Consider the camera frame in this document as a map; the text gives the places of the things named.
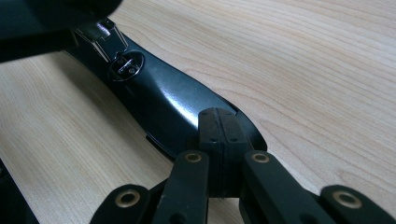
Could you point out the long black stapler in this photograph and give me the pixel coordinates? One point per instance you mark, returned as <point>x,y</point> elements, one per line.
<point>155,93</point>

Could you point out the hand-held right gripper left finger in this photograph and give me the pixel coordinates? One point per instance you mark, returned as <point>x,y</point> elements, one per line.
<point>213,140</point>

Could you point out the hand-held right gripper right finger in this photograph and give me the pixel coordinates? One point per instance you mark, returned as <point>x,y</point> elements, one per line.
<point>233,146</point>

